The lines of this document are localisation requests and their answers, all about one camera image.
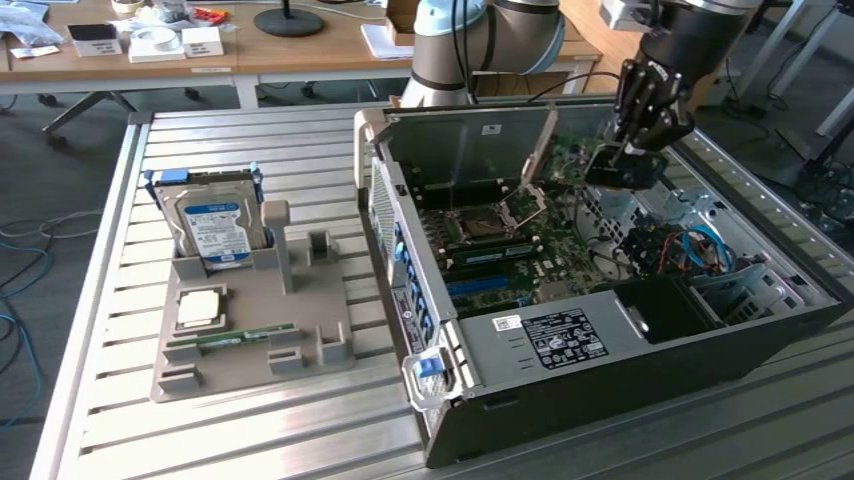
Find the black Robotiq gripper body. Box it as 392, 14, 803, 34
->
637, 5, 755, 85

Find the graphics card with black fan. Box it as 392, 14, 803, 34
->
524, 102, 669, 191

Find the wooden cabinet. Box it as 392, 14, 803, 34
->
560, 0, 767, 119

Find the silver perforated disk bay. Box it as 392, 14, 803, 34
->
572, 144, 727, 241

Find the metal socket cover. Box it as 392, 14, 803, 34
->
497, 182, 553, 234

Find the green motherboard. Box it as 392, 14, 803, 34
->
420, 189, 629, 319

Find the CPU socket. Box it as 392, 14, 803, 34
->
450, 204, 516, 241

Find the silver angled disk bay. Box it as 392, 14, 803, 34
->
687, 262, 809, 326

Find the brown cardboard box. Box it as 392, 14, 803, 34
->
385, 0, 420, 36

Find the white paper stack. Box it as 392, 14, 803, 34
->
360, 22, 417, 61

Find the blue expansion slot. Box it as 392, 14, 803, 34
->
446, 277, 513, 301

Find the black expansion slot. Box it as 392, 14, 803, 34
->
457, 292, 533, 310

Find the grey power supply unit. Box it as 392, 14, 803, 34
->
456, 290, 653, 390

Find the wooden office desk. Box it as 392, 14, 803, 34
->
0, 0, 242, 149
237, 0, 606, 109

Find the black round lamp base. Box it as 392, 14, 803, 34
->
253, 0, 328, 39

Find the black open PC case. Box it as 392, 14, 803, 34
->
352, 89, 853, 470

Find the blue case latch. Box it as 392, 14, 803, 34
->
413, 352, 446, 379

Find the orange plastic item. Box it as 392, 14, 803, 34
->
193, 5, 233, 26

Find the small white labelled box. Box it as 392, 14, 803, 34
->
181, 26, 225, 59

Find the hard disk in blue caddy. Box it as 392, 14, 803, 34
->
142, 162, 273, 274

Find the grey plastic parts rack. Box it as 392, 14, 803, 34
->
150, 199, 360, 404

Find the white flat box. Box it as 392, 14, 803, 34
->
126, 37, 187, 64

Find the green RAM stick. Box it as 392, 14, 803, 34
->
166, 322, 300, 349

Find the silver CPU chip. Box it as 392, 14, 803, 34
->
177, 291, 226, 329

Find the white box with black top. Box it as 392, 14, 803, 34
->
66, 23, 126, 58

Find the white label card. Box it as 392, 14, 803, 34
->
10, 44, 62, 60

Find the clear plastic bag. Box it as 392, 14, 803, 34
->
0, 0, 66, 46

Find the black power cable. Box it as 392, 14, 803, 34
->
530, 73, 624, 101

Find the white desk frame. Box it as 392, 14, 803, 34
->
731, 0, 854, 139

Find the light blue wire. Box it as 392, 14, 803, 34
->
673, 225, 740, 274

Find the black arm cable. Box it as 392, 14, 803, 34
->
448, 0, 486, 104

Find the grey floor cable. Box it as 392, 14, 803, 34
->
0, 208, 106, 240

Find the blue floor cable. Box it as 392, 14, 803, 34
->
0, 239, 53, 431

